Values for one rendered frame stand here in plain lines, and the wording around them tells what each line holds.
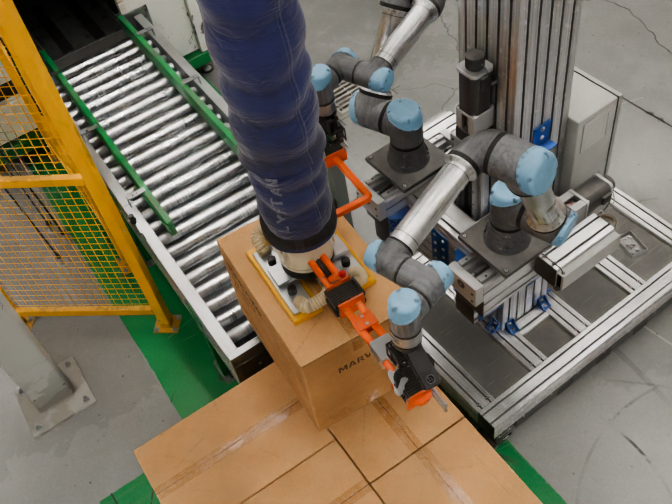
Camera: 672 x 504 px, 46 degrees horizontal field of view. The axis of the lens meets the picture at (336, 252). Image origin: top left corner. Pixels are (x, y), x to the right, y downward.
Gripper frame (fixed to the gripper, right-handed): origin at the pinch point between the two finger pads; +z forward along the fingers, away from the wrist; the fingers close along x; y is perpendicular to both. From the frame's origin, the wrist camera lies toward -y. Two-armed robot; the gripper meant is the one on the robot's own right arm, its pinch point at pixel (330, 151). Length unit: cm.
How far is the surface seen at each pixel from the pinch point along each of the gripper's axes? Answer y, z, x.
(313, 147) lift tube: 38, -44, -20
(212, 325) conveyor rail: -5, 60, -59
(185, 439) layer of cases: 30, 65, -86
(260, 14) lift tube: 40, -87, -26
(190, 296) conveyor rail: -23, 60, -60
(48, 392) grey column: -52, 108, -132
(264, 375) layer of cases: 23, 65, -51
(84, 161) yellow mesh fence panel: -61, 9, -72
